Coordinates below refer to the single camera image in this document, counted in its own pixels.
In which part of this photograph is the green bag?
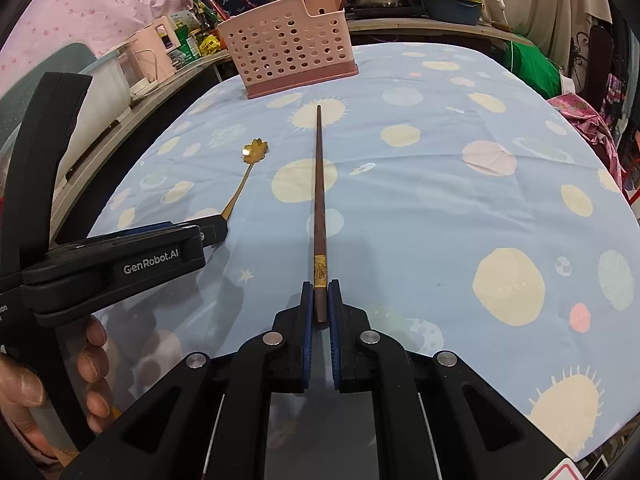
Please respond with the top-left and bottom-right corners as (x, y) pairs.
(503, 42), (562, 100)

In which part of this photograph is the person's left hand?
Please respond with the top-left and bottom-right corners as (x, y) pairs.
(1, 316), (114, 462)

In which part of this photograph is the pink floral cloth bundle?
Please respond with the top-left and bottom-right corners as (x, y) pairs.
(548, 93), (625, 191)

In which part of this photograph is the blue white dish drainer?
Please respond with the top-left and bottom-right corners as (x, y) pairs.
(1, 42), (130, 186)

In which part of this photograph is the pink perforated utensil basket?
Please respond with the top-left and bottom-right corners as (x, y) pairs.
(217, 0), (359, 99)

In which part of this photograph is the pink electric kettle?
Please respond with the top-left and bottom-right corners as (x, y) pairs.
(128, 15), (180, 82)

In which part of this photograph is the blue planet-print tablecloth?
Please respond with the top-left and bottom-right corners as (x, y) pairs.
(93, 44), (639, 458)

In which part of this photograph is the red chopstick left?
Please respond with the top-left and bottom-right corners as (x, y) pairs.
(206, 0), (230, 22)

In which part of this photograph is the green bottle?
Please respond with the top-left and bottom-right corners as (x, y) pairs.
(176, 25), (201, 58)

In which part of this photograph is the gold flower spoon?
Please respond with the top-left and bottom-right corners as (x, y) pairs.
(221, 138), (269, 221)

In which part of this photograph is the pink dotted curtain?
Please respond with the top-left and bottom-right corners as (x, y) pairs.
(1, 0), (188, 92)

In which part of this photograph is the yellow snack packet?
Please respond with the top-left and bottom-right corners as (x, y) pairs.
(198, 34), (224, 56)

